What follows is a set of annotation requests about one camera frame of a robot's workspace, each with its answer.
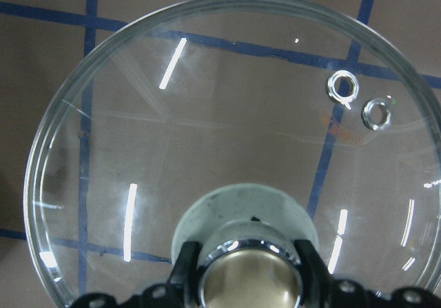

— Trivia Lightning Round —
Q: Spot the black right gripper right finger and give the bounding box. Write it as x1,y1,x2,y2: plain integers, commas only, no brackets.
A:
294,239,331,307

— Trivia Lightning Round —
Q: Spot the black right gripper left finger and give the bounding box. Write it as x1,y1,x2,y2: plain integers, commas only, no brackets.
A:
167,241,200,307

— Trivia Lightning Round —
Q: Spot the glass pot lid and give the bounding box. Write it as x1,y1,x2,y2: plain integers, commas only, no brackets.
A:
23,0,440,307

